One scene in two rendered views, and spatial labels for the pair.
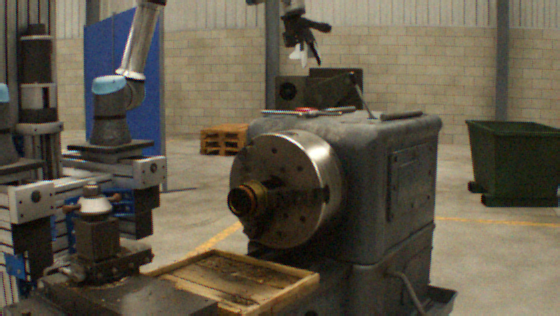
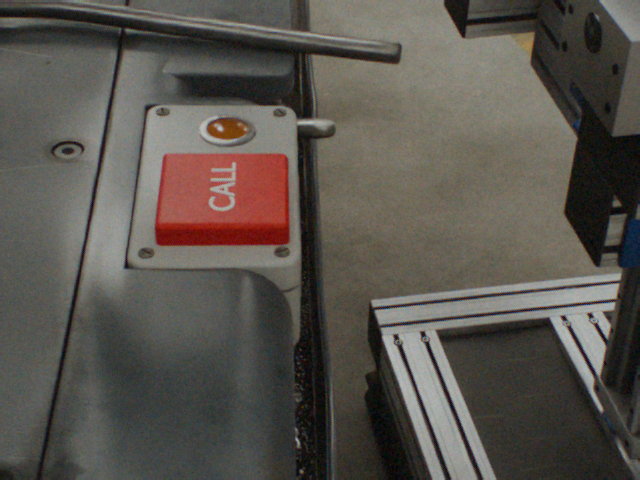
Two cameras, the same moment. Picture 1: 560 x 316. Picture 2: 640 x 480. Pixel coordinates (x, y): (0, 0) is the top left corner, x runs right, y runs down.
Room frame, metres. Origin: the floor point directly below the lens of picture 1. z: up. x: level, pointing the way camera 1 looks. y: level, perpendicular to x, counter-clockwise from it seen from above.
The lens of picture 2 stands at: (2.36, -0.36, 1.61)
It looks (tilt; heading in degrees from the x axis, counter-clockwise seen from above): 38 degrees down; 141
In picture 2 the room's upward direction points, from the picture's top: 1 degrees clockwise
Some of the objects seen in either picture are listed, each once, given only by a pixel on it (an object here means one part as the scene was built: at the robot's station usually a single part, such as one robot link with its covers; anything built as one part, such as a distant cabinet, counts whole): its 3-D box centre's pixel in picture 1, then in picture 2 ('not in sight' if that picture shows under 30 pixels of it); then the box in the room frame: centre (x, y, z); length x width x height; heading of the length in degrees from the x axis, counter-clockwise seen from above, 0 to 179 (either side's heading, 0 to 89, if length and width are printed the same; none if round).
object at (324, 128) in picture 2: not in sight; (306, 128); (1.24, 0.52, 0.69); 0.08 x 0.03 x 0.03; 54
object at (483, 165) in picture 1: (514, 162); not in sight; (5.86, -2.70, 0.43); 1.34 x 0.94 x 0.85; 173
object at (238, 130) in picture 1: (234, 139); not in sight; (9.73, 0.82, 0.22); 1.25 x 0.86 x 0.44; 164
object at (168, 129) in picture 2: not in sight; (221, 220); (1.94, -0.08, 1.23); 0.13 x 0.08 x 0.05; 144
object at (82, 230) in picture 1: (98, 233); not in sight; (1.06, 0.38, 1.07); 0.07 x 0.07 x 0.10; 54
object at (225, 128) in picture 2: not in sight; (228, 133); (1.91, -0.06, 1.26); 0.02 x 0.02 x 0.01
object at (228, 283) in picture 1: (225, 282); not in sight; (1.27, 0.13, 0.89); 0.36 x 0.30 x 0.04; 54
